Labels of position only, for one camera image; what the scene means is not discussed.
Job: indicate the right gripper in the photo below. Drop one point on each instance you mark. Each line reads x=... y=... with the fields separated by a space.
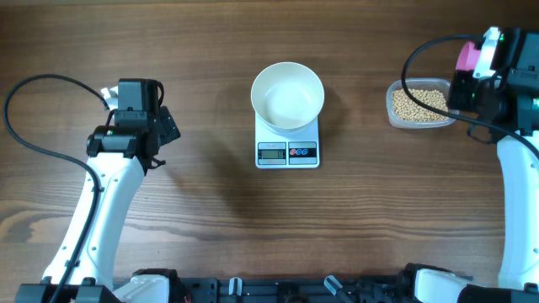
x=456 y=98

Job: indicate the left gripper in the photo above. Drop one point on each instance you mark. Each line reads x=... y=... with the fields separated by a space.
x=166 y=126

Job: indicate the white digital kitchen scale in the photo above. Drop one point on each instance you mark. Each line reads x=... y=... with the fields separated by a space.
x=298 y=149

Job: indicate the clear plastic container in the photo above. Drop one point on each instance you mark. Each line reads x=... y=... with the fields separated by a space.
x=404 y=113

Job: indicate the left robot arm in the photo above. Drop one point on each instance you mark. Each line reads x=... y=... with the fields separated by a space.
x=120 y=153

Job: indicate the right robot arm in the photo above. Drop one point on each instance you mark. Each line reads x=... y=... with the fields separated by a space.
x=495 y=85

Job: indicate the white bowl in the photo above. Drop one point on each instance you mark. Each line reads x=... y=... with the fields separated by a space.
x=286 y=97

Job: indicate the pink plastic scoop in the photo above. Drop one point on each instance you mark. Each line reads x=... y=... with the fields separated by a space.
x=468 y=57

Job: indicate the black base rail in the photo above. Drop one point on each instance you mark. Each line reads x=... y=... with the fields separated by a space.
x=295 y=290

